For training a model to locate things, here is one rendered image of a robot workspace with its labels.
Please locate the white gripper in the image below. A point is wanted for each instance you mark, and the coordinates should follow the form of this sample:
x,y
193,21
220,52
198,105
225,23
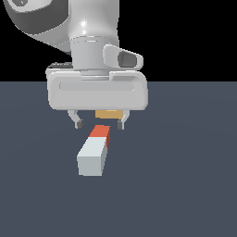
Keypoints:
x,y
97,91

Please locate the tan box with hole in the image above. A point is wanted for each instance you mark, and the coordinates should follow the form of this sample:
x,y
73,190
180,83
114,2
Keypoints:
x,y
108,114

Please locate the white and red peg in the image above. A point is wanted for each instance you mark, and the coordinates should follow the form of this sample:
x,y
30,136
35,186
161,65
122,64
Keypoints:
x,y
94,152

